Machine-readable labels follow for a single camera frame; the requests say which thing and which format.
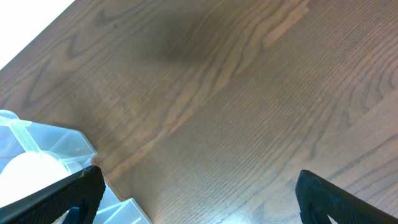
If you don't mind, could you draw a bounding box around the cream cup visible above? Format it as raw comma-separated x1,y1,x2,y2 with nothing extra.
1,152,70,207

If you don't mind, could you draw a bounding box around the clear plastic storage bin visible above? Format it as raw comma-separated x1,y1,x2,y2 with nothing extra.
1,110,150,223

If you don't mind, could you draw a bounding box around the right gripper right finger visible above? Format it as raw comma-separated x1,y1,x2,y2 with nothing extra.
295,170,397,224

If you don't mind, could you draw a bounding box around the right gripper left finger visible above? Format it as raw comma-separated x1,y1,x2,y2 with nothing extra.
1,165,106,224

